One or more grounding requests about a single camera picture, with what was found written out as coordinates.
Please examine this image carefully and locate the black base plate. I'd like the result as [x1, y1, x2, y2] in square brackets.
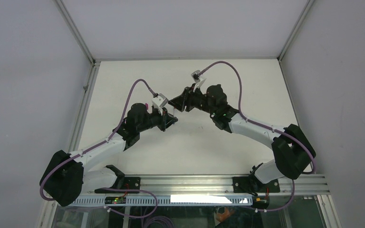
[94, 176, 141, 194]
[232, 176, 280, 194]

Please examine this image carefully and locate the orange object under table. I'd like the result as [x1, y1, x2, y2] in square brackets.
[215, 207, 235, 223]

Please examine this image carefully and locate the aluminium mounting rail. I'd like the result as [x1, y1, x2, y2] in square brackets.
[119, 174, 331, 197]

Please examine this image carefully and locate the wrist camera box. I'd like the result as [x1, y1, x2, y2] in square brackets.
[152, 93, 168, 115]
[191, 70, 206, 92]

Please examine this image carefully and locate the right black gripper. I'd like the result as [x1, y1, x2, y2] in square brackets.
[168, 84, 217, 116]

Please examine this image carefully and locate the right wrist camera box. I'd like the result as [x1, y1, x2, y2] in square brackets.
[191, 70, 206, 92]

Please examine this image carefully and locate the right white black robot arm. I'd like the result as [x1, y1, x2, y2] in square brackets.
[168, 85, 316, 192]

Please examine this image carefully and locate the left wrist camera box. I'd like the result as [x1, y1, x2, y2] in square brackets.
[152, 93, 168, 115]

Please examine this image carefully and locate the white slotted cable duct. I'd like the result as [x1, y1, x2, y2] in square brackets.
[70, 194, 253, 207]

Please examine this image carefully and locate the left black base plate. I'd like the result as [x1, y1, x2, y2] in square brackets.
[94, 176, 141, 194]

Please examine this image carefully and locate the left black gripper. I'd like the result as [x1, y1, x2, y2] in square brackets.
[137, 106, 177, 133]

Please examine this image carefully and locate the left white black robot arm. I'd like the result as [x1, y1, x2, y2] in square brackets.
[39, 103, 178, 206]

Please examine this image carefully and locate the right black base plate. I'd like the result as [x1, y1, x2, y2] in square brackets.
[232, 176, 280, 194]

